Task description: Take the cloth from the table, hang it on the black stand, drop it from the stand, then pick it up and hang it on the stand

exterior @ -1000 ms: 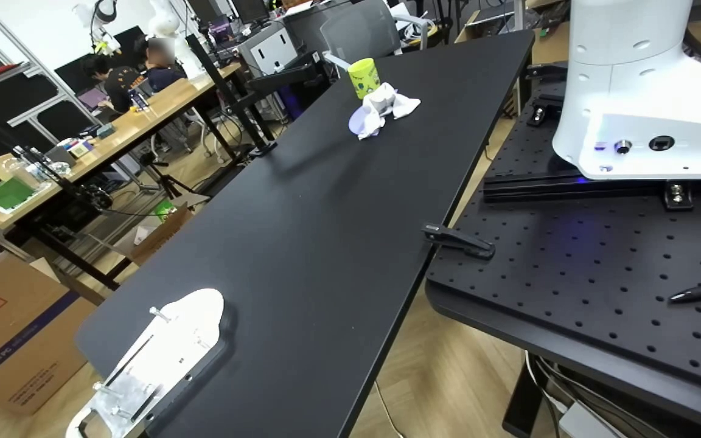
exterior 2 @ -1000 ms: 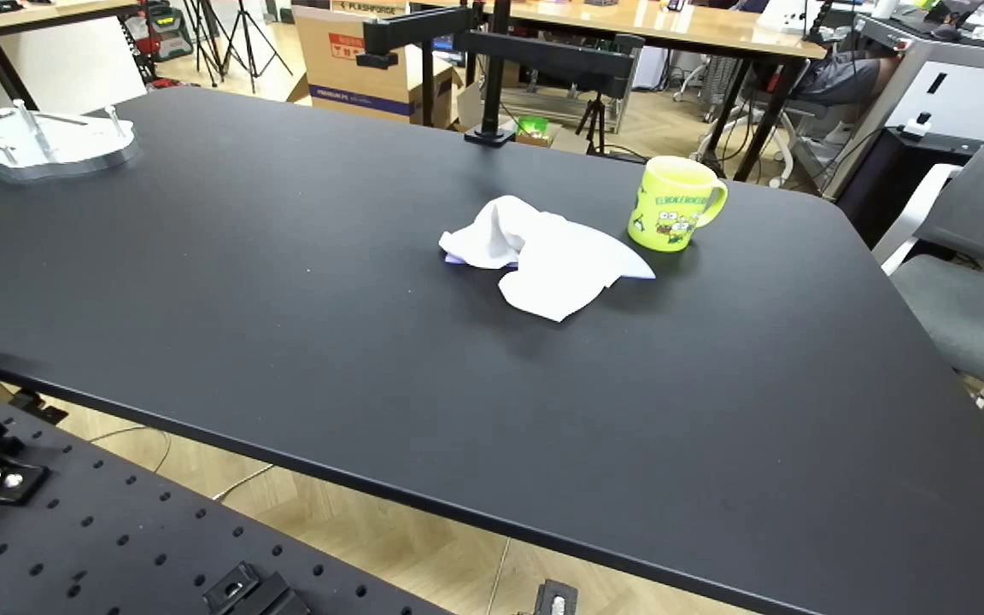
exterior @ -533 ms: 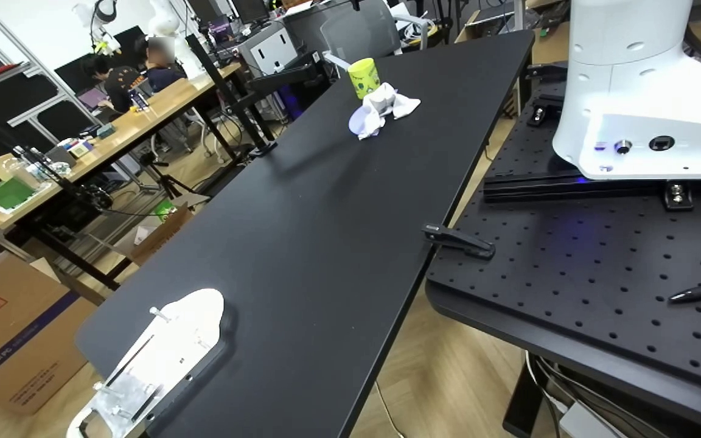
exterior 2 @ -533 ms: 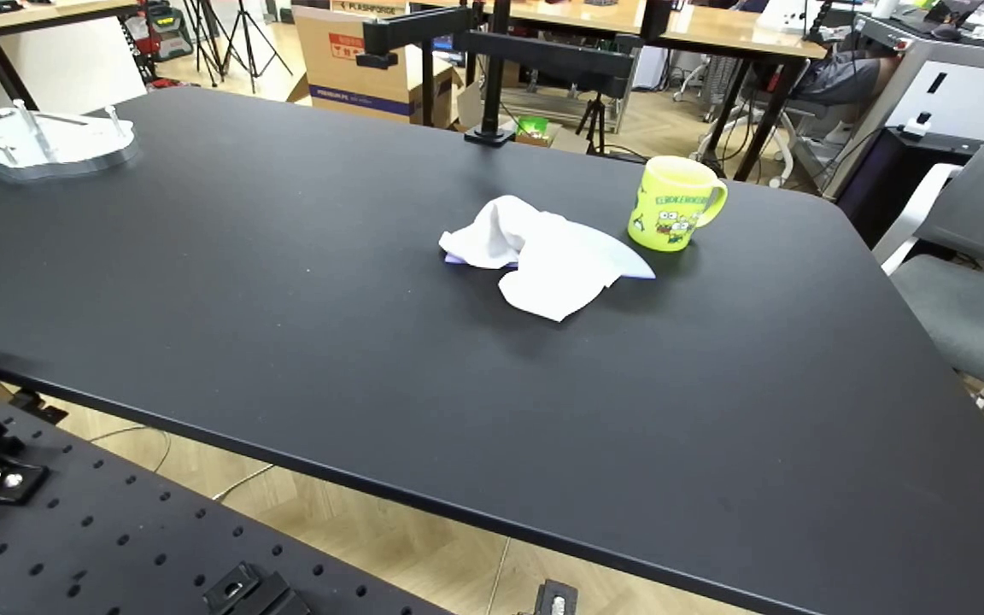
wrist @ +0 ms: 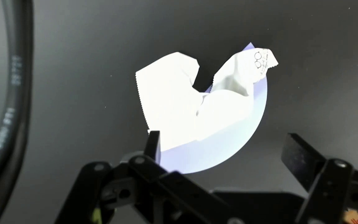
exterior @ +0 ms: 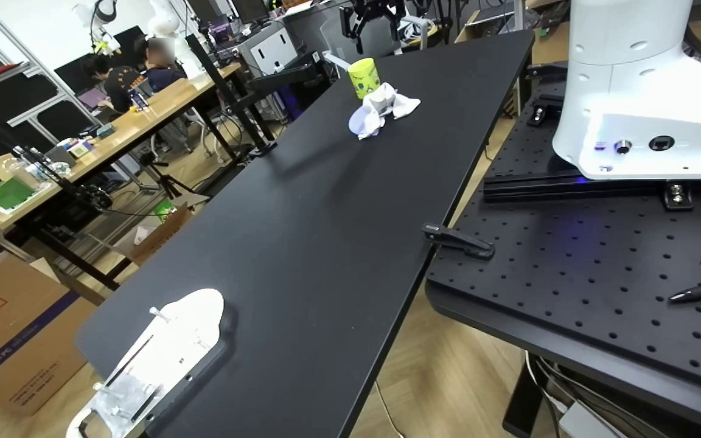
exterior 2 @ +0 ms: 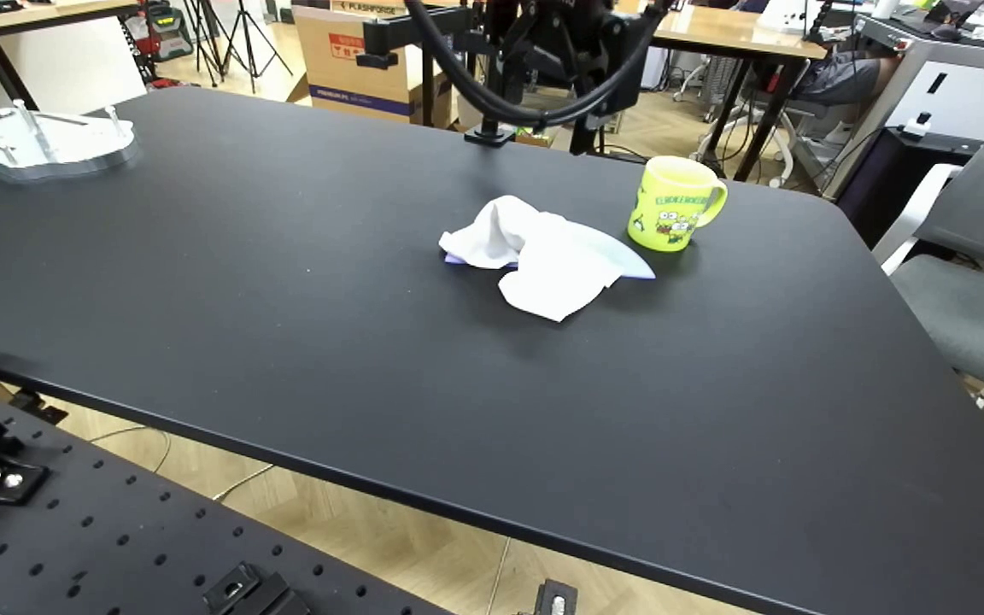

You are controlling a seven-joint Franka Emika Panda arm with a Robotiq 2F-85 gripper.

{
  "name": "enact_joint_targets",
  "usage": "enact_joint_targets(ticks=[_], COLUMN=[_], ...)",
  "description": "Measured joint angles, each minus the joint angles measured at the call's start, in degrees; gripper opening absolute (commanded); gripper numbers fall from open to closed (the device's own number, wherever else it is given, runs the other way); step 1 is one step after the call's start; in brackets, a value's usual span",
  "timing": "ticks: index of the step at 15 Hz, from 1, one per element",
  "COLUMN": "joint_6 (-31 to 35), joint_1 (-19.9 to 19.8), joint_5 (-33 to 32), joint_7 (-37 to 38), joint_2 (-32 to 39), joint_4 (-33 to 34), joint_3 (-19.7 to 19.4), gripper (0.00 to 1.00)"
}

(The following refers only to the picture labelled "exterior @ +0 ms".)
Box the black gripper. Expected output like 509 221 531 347
351 0 408 38

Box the white cloth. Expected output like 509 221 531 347
352 79 424 137

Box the yellow-green printed mug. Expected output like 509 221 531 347
346 55 385 103

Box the grey metal cabinet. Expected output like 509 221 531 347
238 19 331 79

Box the seated person dark hair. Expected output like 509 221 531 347
131 34 188 92

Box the black clamp lever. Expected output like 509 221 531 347
424 221 498 262

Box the seated person black shirt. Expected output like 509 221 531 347
87 50 146 117

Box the long wooden desk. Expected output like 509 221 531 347
0 58 249 238

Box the small open cardboard box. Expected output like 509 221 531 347
125 202 198 268

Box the black perforated breadboard table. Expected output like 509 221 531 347
424 83 701 438

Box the green mat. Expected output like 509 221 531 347
0 176 38 217

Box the large cardboard box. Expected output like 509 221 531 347
0 250 102 418

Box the black camera tripod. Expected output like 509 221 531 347
135 145 200 202

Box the black mounting rail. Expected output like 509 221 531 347
479 171 701 207

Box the black bracket with bolts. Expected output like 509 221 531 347
659 179 697 215

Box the metal frame shelving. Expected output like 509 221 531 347
0 6 102 168

